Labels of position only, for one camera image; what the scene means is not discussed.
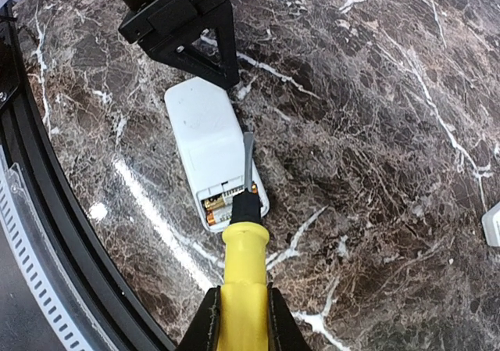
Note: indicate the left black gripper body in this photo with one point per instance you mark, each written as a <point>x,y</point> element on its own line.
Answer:
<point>170,19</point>

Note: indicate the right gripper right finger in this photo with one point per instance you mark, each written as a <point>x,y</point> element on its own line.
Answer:
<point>283,332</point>

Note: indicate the white slotted cable duct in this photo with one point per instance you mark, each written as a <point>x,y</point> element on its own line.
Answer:
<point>49,284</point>

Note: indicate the yellow handled screwdriver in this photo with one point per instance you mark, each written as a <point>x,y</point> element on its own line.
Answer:
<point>244,293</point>

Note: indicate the small white remote control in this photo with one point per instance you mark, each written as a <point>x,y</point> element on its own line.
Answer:
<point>490,223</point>

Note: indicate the gold AAA battery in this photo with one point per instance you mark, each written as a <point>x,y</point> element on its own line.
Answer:
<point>221,200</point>
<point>218,216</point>

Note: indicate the black front rail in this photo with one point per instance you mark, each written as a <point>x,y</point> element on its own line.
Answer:
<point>121,322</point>

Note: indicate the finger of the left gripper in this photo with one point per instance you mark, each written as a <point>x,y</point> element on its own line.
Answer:
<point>226,70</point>
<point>189,59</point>

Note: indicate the large white remote control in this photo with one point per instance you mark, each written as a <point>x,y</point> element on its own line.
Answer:
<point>210,142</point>

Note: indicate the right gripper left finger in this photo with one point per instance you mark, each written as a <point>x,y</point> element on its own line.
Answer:
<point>204,330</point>

